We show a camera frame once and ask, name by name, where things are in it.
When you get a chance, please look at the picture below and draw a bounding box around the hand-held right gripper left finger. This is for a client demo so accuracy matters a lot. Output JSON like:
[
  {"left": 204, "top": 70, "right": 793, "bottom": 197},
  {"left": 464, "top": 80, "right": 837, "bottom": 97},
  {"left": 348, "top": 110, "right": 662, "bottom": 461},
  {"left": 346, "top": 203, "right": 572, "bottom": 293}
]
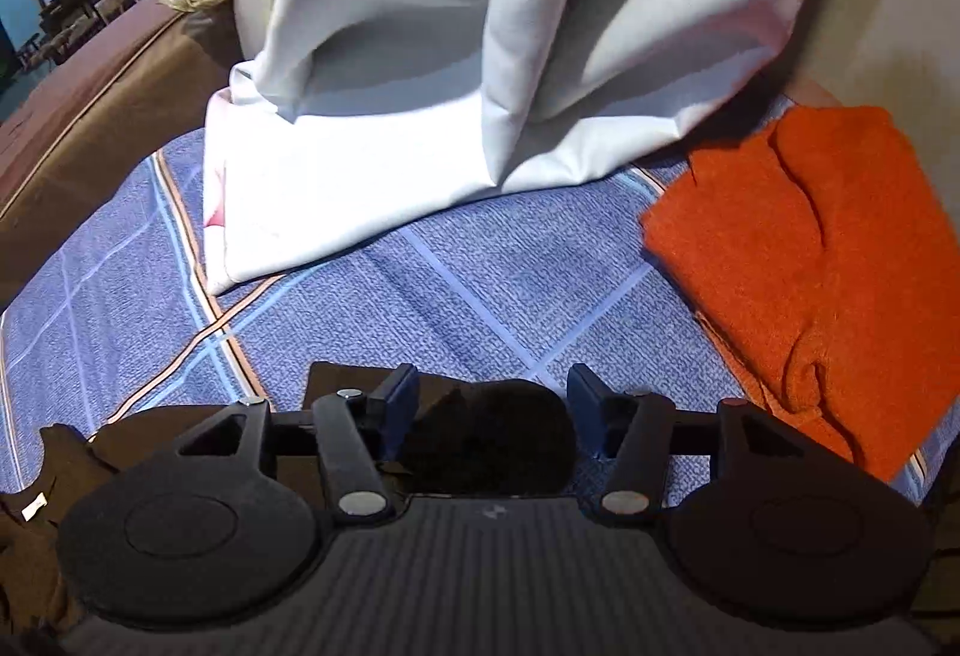
[{"left": 176, "top": 363, "right": 421, "bottom": 526}]

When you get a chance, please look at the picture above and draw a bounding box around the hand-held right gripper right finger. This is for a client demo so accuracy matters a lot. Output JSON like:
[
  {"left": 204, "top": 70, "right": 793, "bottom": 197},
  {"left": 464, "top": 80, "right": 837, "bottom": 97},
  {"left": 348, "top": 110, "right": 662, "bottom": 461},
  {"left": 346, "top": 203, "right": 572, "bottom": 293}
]
[{"left": 568, "top": 363, "right": 808, "bottom": 528}]

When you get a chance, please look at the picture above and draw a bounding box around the dark brown garment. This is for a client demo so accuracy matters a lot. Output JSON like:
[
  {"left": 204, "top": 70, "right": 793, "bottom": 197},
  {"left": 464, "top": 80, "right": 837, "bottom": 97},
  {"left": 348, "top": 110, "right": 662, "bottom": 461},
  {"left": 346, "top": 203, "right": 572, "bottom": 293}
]
[{"left": 0, "top": 362, "right": 580, "bottom": 636}]

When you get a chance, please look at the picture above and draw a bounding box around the white cloth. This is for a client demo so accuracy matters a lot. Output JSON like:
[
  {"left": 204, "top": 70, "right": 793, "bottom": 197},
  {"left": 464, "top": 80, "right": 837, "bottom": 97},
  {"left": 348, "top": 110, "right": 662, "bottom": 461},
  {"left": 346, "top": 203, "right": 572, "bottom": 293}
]
[{"left": 202, "top": 0, "right": 854, "bottom": 297}]

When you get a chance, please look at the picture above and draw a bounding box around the blue plaid blanket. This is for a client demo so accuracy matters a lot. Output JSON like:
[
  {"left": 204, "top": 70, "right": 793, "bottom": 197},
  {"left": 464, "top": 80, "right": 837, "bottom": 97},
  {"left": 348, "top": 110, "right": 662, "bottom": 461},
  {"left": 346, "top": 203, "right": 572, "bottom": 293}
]
[{"left": 0, "top": 90, "right": 960, "bottom": 541}]

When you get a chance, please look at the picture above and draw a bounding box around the wooden table with clutter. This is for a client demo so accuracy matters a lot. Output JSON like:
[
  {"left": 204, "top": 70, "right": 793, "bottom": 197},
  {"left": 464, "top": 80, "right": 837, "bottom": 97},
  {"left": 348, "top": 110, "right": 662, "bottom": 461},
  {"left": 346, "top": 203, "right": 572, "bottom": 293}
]
[{"left": 16, "top": 0, "right": 134, "bottom": 74}]

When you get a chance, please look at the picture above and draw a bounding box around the brown bed cover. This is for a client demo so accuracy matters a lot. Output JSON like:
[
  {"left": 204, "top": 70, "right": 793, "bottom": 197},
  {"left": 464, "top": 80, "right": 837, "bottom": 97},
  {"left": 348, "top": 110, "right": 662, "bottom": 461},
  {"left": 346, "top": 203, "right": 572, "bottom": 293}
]
[{"left": 0, "top": 0, "right": 252, "bottom": 316}]

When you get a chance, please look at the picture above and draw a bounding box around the orange knit cloth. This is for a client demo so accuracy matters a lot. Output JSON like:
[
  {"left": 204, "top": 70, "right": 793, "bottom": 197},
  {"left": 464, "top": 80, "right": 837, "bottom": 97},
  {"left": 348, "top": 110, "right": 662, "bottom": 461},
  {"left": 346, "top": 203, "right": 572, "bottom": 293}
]
[{"left": 639, "top": 105, "right": 952, "bottom": 485}]

